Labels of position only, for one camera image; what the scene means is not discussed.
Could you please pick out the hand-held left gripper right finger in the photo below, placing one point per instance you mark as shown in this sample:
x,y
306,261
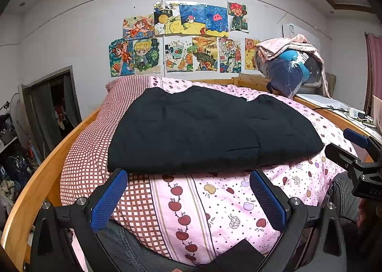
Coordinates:
x,y
267,200

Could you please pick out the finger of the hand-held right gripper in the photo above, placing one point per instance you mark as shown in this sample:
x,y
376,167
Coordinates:
x,y
340,154
355,137

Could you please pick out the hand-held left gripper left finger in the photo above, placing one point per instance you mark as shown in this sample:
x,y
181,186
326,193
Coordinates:
x,y
109,200

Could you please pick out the black padded jacket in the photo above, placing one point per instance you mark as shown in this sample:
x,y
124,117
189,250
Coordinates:
x,y
209,128

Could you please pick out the plastic bag of clothes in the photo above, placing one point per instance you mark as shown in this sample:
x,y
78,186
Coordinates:
x,y
286,75

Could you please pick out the person's right hand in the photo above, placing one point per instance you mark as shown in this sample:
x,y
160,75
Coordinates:
x,y
370,212

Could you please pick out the white power strip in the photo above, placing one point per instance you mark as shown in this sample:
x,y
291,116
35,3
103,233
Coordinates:
x,y
356,112

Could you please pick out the person's right leg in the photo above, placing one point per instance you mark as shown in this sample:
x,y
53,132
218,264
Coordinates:
x,y
343,197

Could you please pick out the person's leg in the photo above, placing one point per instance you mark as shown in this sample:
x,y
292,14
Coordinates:
x,y
343,197
128,248

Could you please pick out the pink plastic basket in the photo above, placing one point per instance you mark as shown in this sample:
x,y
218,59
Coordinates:
x,y
377,113

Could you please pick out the pink apple print quilt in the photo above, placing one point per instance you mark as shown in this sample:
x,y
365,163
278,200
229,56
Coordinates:
x,y
226,215

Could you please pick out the person's left leg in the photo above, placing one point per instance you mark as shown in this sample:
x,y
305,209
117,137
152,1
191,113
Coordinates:
x,y
128,248

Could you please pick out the white desk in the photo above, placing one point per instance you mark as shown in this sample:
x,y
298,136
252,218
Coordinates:
x,y
316,99

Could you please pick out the brown cushion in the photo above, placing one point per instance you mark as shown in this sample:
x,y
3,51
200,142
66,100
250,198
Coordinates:
x,y
330,84

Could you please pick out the dark cloth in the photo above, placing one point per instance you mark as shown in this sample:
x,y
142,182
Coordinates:
x,y
238,255

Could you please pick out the pink curtain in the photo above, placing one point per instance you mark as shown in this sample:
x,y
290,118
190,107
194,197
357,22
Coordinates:
x,y
374,66

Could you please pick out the cluttered storage shelf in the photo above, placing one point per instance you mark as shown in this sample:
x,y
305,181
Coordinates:
x,y
15,167

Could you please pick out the black storage crate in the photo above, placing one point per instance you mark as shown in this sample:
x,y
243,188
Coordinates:
x,y
6,125

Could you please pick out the white air conditioner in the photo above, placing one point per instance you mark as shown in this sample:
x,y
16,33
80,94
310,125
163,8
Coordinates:
x,y
288,30

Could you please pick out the white electric fan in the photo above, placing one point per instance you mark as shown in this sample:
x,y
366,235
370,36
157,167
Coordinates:
x,y
18,110

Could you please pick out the wooden bed frame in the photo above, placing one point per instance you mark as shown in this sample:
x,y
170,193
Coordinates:
x,y
32,182

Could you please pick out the group of wall drawings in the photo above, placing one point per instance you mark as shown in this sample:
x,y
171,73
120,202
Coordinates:
x,y
191,18

